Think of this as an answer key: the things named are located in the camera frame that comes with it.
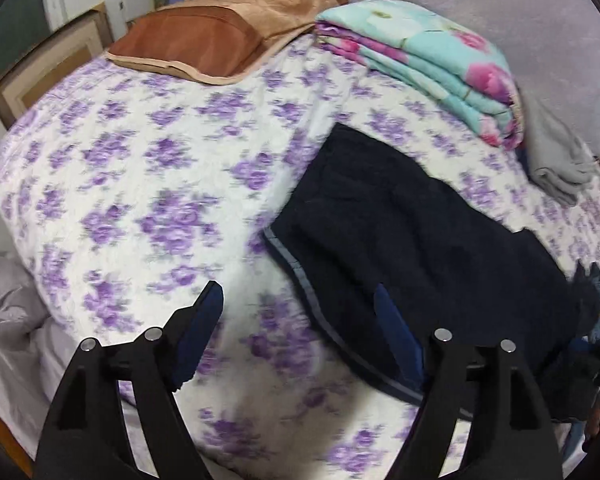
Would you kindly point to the navy blue pants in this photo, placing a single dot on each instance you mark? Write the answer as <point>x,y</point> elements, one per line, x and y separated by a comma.
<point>405,220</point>

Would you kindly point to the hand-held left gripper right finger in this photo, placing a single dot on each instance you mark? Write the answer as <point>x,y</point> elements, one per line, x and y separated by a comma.
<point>395,330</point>

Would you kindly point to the wooden picture frame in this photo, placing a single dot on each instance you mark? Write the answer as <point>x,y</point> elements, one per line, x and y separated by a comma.
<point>45,60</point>

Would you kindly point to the folded turquoise floral blanket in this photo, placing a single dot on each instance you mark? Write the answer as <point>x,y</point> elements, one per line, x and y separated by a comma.
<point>430,45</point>

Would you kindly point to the brown pillow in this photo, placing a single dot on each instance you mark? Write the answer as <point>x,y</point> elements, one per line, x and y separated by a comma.
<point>205,40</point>

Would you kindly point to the white lace curtain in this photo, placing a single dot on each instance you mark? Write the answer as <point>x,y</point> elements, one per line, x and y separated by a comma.
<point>480,0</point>

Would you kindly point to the folded grey pants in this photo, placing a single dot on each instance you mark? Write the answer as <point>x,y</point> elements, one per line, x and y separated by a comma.
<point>555,160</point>

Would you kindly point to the dark green panel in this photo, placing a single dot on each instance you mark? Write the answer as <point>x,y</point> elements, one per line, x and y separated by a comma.
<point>15,25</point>

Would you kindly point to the crumpled grey cloth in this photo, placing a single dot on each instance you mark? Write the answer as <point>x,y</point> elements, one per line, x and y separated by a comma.
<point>10,300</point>

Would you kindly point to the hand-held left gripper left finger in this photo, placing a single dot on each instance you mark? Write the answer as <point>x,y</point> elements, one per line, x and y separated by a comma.
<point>200,340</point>

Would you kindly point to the purple floral bedsheet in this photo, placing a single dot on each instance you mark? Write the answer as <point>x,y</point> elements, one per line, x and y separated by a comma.
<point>155,185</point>

